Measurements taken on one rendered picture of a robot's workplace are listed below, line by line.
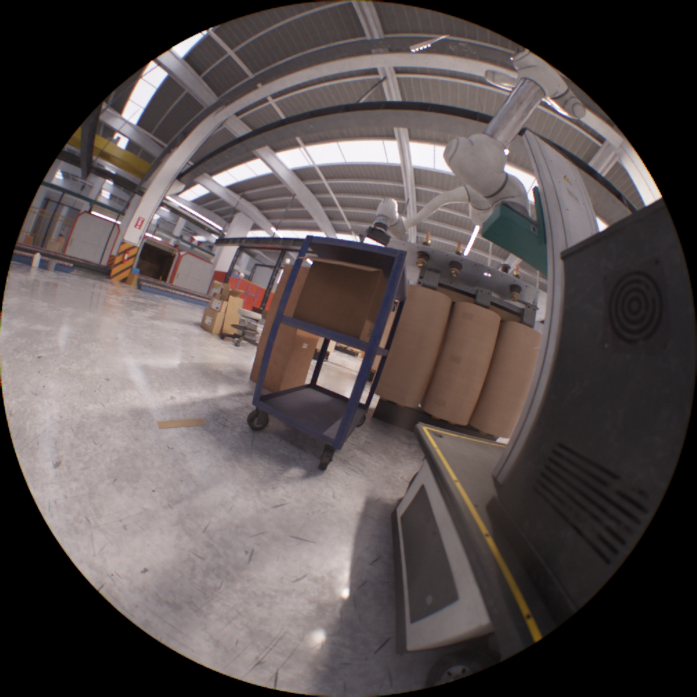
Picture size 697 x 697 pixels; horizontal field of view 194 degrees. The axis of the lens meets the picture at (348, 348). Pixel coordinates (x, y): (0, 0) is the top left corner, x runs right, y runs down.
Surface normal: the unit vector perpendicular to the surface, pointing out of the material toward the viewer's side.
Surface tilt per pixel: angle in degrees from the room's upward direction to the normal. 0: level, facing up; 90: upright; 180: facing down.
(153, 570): 0
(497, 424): 90
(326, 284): 90
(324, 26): 174
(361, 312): 90
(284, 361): 90
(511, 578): 0
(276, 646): 0
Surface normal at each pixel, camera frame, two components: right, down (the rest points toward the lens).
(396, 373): -0.29, -0.05
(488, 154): -0.19, 0.74
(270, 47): -0.34, 0.94
